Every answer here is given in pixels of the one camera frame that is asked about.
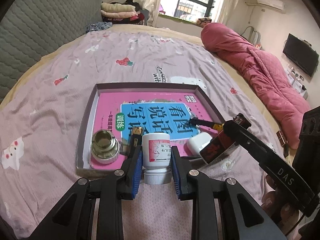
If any white jar lid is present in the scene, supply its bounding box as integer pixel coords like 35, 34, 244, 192
119, 141, 130, 156

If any white medicine bottle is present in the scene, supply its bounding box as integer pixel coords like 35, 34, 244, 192
142, 133, 171, 185

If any white air conditioner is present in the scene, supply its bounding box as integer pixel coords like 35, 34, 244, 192
257, 0, 285, 11

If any dark cardboard box tray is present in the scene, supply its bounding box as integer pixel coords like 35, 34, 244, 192
76, 82, 225, 177

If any red quilted blanket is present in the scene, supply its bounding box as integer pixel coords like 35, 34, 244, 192
201, 23, 310, 150

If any yellow black wristwatch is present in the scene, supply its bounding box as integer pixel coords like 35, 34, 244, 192
189, 118, 223, 132

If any red lighter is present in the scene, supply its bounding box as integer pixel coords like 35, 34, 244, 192
200, 120, 240, 164

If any metallic round jar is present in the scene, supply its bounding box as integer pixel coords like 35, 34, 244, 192
91, 129, 119, 165

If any black small object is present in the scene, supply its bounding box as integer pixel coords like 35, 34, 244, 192
283, 144, 289, 158

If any black wall television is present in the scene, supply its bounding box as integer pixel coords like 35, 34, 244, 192
283, 33, 319, 77

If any brown small box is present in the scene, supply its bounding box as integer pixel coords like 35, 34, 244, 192
276, 131, 286, 147

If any pink printed bed sheet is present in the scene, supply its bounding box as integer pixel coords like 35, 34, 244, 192
1, 27, 283, 239

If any stack of folded clothes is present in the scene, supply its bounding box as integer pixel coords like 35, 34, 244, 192
101, 0, 149, 25

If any grey quilted headboard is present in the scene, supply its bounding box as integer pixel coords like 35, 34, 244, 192
1, 0, 103, 99

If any person's hand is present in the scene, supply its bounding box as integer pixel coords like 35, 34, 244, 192
261, 175, 299, 232

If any blue patterned cloth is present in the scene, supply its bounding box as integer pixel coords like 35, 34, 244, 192
86, 22, 113, 33

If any pink and blue book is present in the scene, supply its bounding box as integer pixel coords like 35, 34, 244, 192
82, 88, 222, 171

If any white earbuds case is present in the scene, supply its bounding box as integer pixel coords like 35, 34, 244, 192
187, 132, 212, 156

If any black faceted lipstick tube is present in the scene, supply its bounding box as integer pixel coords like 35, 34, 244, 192
128, 127, 144, 158

